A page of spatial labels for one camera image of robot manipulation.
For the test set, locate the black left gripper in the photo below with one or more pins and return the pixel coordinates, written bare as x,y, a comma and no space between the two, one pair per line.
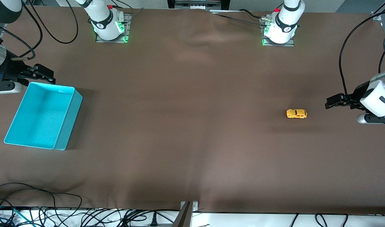
357,93

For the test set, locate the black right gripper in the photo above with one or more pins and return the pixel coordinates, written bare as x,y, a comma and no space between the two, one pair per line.
12,70

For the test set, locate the yellow beetle toy car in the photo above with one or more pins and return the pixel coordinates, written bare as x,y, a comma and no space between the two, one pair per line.
296,113

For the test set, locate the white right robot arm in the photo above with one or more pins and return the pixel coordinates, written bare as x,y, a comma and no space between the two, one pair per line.
104,22

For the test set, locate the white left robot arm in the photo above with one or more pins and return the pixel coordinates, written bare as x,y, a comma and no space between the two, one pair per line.
284,26

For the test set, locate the teal plastic bin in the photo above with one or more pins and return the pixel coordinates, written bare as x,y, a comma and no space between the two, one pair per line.
41,119

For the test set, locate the metal table corner clamp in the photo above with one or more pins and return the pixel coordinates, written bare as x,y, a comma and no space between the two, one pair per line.
376,17

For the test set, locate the brown table cloth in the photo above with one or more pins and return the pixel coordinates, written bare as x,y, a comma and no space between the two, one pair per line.
192,126

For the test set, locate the black equipment rack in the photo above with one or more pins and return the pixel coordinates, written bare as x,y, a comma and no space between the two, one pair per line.
198,3

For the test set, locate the black power plug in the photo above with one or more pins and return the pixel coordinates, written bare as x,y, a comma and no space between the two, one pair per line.
154,220

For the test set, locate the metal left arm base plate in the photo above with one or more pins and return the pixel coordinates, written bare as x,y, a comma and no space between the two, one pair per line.
291,42

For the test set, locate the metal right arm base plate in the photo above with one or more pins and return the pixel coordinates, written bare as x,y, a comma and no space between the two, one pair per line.
126,31

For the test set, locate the grey metal camera bracket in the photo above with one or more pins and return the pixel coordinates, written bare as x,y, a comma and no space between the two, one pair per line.
185,216

